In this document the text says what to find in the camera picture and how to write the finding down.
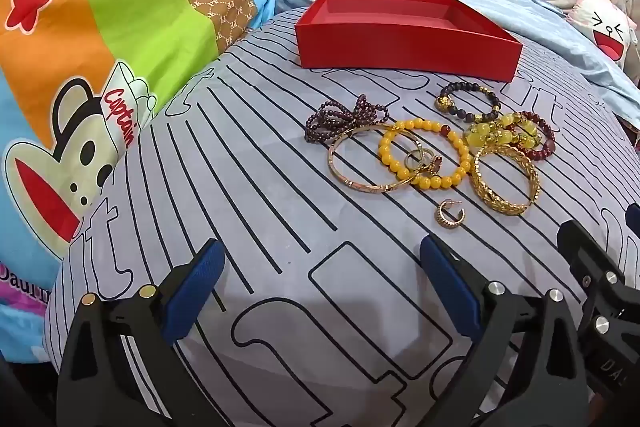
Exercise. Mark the grey striped bed sheet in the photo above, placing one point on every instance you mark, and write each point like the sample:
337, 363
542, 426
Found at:
225, 157

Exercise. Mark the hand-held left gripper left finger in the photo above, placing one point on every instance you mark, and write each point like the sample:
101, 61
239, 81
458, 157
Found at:
195, 287

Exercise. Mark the wide gold filigree bangle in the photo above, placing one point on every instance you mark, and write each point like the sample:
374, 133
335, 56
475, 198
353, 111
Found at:
500, 197

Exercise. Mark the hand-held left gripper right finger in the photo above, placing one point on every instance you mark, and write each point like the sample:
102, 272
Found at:
450, 277

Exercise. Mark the colourful cartoon monkey quilt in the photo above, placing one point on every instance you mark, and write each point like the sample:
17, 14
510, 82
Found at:
100, 57

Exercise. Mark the thin gold bangle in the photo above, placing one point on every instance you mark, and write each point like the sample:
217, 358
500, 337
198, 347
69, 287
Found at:
336, 167

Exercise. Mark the light blue blanket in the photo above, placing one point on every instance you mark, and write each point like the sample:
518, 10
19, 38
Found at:
550, 27

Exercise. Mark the red cardboard box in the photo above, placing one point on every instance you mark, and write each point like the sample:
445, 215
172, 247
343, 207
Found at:
400, 32

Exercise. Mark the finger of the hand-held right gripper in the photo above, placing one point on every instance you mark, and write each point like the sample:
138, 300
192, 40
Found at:
592, 252
633, 214

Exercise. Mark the thin gold hoop earring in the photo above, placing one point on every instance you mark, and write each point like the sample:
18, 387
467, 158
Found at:
414, 157

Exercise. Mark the pink cartoon cat cushion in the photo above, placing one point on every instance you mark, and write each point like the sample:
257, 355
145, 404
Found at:
602, 24

